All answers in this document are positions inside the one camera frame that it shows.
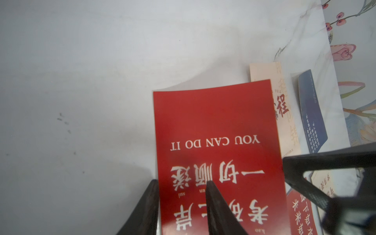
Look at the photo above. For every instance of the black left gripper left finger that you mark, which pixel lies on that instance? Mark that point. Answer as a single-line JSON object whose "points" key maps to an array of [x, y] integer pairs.
{"points": [[144, 218]]}

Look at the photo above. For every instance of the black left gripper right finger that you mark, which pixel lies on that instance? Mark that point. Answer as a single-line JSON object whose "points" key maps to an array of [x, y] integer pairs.
{"points": [[221, 220]]}

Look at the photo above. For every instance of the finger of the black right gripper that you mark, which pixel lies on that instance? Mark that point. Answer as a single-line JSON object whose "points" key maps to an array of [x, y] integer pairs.
{"points": [[294, 167], [354, 215]]}

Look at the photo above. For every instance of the red you can do it card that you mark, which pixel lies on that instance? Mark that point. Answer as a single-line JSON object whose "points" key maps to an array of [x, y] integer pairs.
{"points": [[227, 135]]}

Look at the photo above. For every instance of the pale beige card lower right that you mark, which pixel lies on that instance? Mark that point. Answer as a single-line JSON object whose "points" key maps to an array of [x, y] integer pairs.
{"points": [[322, 179]]}

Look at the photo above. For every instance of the dark blue card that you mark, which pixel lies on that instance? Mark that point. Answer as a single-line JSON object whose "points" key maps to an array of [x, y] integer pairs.
{"points": [[313, 122]]}

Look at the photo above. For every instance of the red card lower right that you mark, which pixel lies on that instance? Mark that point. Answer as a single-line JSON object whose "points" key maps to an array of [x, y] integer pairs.
{"points": [[300, 214]]}

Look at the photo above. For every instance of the beige card red characters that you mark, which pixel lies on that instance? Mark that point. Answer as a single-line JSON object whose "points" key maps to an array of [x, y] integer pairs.
{"points": [[288, 137]]}

